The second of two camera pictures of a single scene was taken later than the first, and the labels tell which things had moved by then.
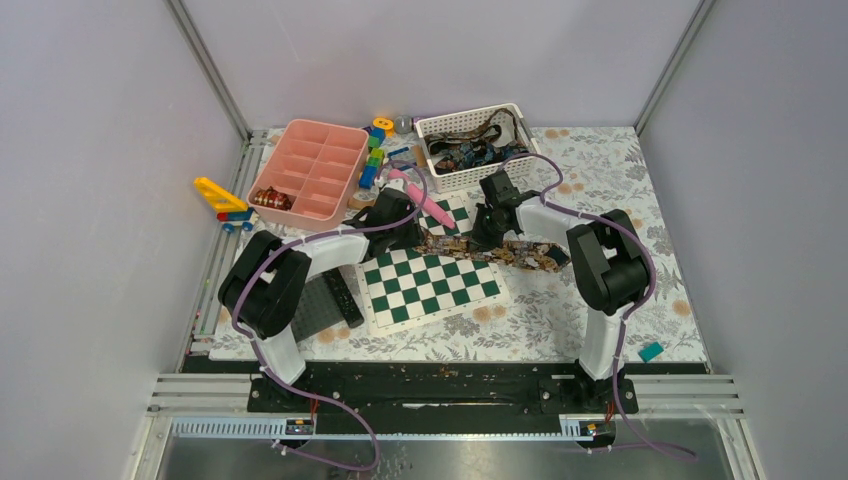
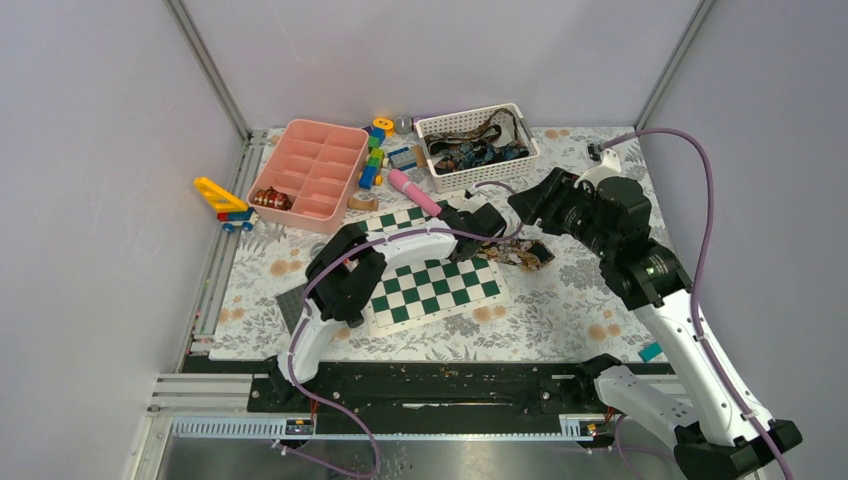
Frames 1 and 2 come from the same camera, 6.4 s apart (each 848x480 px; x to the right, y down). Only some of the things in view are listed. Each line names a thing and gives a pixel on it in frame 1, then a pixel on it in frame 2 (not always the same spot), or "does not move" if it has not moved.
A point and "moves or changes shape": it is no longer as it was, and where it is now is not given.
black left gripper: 410,239 → 448,209
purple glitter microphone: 403,124 does not move
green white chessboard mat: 404,286 does not move
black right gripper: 479,240 → 547,198
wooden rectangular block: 420,158 does not move
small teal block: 650,351 does not move
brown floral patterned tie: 539,256 moves or changes shape
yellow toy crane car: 232,212 does not move
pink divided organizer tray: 311,175 does not move
